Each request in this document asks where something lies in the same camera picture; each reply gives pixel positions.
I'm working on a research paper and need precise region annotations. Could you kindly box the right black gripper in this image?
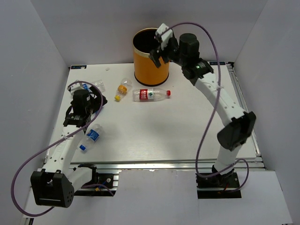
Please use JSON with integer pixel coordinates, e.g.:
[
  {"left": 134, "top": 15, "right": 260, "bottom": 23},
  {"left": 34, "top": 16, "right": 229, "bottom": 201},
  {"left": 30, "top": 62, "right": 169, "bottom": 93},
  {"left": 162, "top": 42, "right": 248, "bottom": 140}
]
[{"left": 148, "top": 37, "right": 187, "bottom": 69}]

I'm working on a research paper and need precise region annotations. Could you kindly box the blue cap pepsi bottle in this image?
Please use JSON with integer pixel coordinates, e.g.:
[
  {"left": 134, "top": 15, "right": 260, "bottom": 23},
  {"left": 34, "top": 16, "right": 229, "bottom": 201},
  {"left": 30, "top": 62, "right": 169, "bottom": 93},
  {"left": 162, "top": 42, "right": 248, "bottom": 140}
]
[{"left": 79, "top": 124, "right": 104, "bottom": 152}]

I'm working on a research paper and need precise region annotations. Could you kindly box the red label water bottle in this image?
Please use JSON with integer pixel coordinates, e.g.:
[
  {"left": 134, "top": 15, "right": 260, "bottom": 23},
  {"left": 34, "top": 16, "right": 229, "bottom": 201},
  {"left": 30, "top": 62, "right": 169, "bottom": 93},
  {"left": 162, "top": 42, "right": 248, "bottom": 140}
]
[{"left": 132, "top": 88, "right": 171, "bottom": 102}]

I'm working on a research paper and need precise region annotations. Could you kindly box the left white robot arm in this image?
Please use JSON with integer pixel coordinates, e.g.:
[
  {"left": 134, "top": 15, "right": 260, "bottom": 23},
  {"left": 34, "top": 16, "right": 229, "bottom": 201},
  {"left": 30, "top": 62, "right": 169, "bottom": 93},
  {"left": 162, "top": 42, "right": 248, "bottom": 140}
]
[{"left": 30, "top": 87, "right": 107, "bottom": 208}]

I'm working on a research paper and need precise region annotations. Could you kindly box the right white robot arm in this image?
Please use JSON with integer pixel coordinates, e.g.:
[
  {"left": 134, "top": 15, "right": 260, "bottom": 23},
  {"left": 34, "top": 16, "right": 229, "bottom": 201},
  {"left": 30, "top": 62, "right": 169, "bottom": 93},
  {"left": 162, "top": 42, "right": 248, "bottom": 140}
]
[{"left": 150, "top": 33, "right": 256, "bottom": 187}]

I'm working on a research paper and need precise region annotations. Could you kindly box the orange cylindrical bin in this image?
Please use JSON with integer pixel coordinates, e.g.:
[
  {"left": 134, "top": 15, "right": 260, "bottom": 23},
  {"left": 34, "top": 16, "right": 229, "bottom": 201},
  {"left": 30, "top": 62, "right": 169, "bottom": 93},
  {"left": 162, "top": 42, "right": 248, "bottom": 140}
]
[{"left": 132, "top": 28, "right": 169, "bottom": 87}]

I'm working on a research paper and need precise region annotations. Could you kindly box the blue corner sticker left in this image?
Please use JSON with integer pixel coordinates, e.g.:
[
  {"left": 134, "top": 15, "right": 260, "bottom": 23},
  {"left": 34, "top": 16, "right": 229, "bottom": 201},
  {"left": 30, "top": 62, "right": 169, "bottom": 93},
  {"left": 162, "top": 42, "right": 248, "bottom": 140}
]
[{"left": 70, "top": 65, "right": 87, "bottom": 69}]

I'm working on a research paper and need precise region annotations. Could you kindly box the blue corner sticker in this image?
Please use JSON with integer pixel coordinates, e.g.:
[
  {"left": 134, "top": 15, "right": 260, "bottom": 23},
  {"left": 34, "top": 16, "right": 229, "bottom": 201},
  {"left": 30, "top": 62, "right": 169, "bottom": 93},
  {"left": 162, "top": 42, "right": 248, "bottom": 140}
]
[
  {"left": 70, "top": 65, "right": 87, "bottom": 69},
  {"left": 209, "top": 61, "right": 226, "bottom": 66}
]

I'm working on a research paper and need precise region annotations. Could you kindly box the yellow cap small bottle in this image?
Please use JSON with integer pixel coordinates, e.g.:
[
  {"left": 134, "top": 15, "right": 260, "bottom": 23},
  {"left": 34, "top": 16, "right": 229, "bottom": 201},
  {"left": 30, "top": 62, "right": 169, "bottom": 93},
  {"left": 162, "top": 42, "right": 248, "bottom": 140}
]
[{"left": 114, "top": 78, "right": 132, "bottom": 102}]

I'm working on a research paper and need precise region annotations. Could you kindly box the blue corner sticker right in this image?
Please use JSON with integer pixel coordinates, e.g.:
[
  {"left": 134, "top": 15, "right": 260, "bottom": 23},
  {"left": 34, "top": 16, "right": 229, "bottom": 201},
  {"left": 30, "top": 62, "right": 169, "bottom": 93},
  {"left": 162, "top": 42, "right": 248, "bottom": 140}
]
[{"left": 209, "top": 61, "right": 226, "bottom": 66}]

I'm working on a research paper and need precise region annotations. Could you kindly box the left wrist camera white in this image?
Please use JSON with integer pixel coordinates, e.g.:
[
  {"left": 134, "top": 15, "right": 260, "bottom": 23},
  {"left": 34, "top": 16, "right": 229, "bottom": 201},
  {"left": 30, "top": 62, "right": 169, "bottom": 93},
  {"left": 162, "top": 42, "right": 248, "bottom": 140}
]
[{"left": 67, "top": 83, "right": 82, "bottom": 96}]

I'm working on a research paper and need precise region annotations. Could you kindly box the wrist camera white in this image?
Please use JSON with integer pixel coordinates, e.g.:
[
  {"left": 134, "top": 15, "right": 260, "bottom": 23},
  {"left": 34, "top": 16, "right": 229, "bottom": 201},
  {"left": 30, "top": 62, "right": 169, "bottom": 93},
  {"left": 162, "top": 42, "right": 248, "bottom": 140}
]
[
  {"left": 155, "top": 23, "right": 173, "bottom": 50},
  {"left": 67, "top": 83, "right": 82, "bottom": 96}
]

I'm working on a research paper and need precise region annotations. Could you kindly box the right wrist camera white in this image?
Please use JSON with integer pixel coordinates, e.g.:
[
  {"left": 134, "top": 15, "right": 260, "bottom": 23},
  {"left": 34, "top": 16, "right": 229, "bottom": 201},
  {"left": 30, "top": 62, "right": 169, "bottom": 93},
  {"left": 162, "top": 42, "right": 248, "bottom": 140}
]
[{"left": 155, "top": 23, "right": 173, "bottom": 50}]

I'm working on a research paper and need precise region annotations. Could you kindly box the aluminium table frame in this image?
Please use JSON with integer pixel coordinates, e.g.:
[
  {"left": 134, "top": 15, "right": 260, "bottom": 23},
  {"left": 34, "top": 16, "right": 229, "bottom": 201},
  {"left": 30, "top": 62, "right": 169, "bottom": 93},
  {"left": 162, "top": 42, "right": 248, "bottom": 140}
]
[{"left": 32, "top": 62, "right": 268, "bottom": 195}]

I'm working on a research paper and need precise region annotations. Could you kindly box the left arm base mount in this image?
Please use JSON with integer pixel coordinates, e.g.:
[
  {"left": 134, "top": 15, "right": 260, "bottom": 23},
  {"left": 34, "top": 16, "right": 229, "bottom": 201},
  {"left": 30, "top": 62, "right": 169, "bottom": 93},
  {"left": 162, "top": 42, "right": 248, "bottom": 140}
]
[{"left": 75, "top": 164, "right": 118, "bottom": 197}]

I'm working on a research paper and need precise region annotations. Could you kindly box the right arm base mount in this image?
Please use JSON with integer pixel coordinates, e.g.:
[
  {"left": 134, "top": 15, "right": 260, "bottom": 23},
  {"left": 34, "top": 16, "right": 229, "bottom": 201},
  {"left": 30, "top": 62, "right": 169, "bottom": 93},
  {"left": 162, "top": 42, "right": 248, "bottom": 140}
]
[{"left": 196, "top": 172, "right": 242, "bottom": 199}]

